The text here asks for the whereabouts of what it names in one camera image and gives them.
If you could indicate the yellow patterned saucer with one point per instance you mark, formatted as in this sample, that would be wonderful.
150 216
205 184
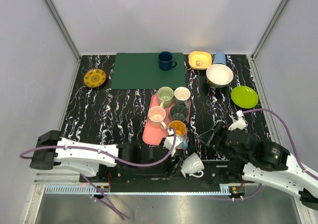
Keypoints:
94 78

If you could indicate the light blue cup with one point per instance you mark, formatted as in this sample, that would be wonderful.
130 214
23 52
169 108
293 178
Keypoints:
219 58

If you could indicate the light green mug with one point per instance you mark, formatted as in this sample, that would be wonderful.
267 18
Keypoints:
165 97

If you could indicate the grey faceted mug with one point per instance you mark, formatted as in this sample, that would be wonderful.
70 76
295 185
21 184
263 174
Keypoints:
182 97

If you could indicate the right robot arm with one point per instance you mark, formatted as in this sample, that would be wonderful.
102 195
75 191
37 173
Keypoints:
261 161

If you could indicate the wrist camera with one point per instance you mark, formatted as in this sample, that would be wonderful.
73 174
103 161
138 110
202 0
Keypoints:
173 143
238 121

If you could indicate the pink plastic tray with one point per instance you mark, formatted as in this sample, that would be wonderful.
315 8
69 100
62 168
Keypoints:
153 136

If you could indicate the yellow square bowl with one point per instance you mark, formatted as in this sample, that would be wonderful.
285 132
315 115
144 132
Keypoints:
199 60

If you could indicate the dark blue mug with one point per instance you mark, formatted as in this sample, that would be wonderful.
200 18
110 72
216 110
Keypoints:
166 61

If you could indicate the small grey cup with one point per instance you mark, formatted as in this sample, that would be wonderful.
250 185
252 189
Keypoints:
179 113

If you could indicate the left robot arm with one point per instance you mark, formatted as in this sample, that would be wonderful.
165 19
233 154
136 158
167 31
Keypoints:
53 151

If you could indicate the large cream bowl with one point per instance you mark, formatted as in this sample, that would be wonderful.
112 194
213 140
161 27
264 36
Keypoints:
219 75

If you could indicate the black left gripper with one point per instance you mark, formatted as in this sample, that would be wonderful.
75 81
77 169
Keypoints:
171 159

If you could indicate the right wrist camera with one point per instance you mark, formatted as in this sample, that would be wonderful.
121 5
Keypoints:
238 121

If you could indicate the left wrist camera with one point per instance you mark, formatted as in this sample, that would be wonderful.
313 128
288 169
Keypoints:
173 143

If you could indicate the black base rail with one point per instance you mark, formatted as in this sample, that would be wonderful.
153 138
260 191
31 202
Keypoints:
149 171

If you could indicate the lime green plate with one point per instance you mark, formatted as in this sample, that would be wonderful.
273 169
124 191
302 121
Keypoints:
244 97

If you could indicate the pink mug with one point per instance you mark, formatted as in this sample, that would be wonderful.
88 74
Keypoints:
156 117

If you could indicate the white footed teacup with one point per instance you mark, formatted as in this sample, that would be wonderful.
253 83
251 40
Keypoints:
192 166

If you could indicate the dark green mat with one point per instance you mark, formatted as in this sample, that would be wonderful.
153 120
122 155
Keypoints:
141 71

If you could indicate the blue patterned mug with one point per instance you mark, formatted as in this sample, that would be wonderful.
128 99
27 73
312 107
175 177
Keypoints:
181 130

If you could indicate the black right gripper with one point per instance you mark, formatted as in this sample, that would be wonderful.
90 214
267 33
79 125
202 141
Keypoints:
220 129

